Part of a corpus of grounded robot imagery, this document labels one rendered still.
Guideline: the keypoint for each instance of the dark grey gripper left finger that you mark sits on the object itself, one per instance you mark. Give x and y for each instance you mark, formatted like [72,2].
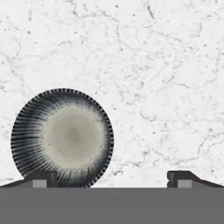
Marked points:
[40,176]

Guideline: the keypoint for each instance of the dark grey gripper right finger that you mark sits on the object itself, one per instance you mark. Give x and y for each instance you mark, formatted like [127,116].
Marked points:
[183,176]

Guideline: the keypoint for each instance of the dark striped bowl, grey centre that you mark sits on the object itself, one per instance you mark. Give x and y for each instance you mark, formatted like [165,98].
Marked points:
[70,134]

